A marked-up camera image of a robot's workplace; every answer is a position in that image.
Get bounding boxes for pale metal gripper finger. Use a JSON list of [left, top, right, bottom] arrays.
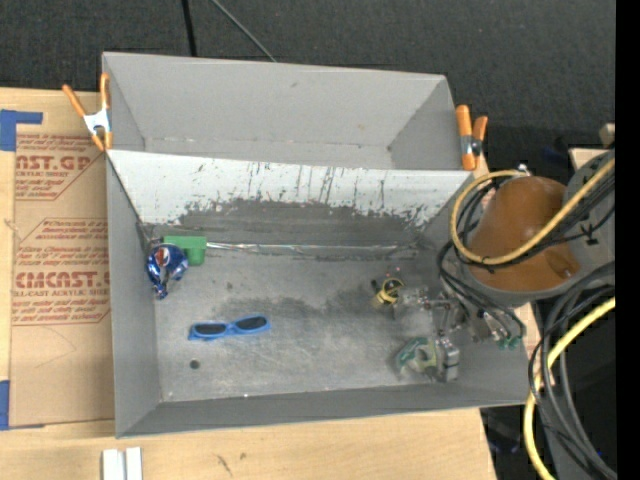
[[418, 338, 461, 383], [392, 292, 441, 320]]

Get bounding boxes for yellow and black small toy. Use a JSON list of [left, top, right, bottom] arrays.
[[369, 277, 406, 311]]

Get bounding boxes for green and white curved object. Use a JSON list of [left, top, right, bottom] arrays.
[[396, 337, 437, 378]]

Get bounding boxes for grey metal bin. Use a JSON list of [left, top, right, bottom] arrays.
[[101, 51, 532, 440]]

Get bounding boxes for blue sunglasses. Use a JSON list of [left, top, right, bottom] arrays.
[[187, 313, 273, 343]]

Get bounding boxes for green block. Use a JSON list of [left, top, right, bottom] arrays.
[[163, 234, 209, 268]]

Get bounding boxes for crushed blue drink can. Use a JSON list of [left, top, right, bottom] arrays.
[[145, 243, 191, 301]]

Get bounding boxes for brown cardboard board, red print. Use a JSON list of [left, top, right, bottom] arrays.
[[0, 86, 117, 430]]

